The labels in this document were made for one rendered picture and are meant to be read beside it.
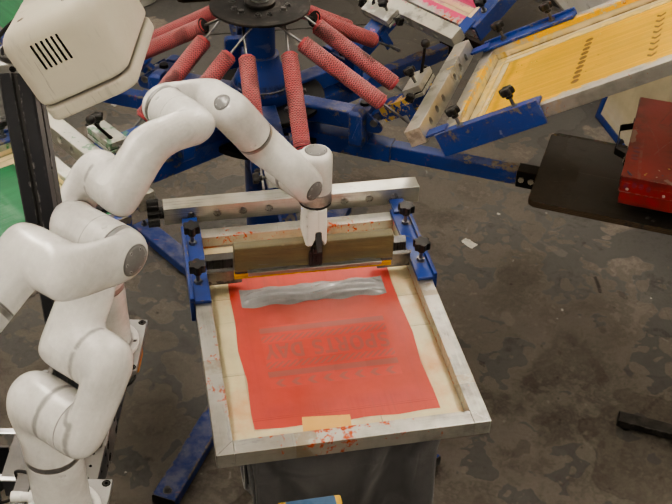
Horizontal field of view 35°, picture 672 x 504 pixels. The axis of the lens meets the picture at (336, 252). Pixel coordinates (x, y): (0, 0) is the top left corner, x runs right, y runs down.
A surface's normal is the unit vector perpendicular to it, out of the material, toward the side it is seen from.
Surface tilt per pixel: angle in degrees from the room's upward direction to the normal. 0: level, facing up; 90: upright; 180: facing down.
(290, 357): 0
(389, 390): 0
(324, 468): 93
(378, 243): 90
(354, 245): 90
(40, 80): 90
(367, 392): 0
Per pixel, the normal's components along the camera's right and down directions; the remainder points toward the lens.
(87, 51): 0.00, 0.61
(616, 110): -0.95, -0.07
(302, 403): 0.02, -0.79
